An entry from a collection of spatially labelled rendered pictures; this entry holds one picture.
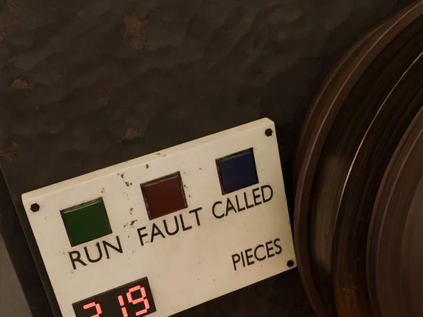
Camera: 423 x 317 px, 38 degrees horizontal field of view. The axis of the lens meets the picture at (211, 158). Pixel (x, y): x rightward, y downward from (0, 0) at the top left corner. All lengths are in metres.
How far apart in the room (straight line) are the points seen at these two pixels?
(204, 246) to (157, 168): 0.11
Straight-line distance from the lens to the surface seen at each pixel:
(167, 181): 0.61
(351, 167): 0.53
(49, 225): 0.61
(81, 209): 0.60
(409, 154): 0.54
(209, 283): 0.68
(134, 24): 0.59
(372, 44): 0.59
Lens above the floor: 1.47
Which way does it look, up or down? 23 degrees down
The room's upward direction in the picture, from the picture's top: 12 degrees counter-clockwise
